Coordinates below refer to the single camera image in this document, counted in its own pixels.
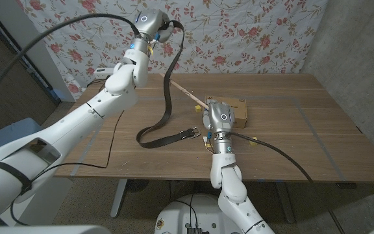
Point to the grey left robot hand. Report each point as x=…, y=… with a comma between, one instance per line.
x=149, y=22

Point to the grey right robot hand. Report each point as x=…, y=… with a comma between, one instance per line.
x=221, y=117

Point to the long wooden stick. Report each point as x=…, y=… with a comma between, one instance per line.
x=187, y=92

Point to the dark brown leather belt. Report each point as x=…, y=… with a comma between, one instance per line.
x=167, y=94

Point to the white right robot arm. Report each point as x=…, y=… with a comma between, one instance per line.
x=232, y=191

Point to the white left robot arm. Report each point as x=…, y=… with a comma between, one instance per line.
x=76, y=123

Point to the flat cardboard box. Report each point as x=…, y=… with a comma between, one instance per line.
x=239, y=110

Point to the small yellow block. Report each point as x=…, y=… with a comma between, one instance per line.
x=198, y=108
x=254, y=142

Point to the white power strip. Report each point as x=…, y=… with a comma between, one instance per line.
x=101, y=73

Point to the floral backdrop cloth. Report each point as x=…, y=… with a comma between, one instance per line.
x=222, y=32

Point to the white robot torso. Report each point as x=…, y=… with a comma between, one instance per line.
x=203, y=214

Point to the white table leg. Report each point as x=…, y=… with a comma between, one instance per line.
x=119, y=198

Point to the blue chair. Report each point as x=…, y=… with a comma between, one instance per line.
x=2, y=136

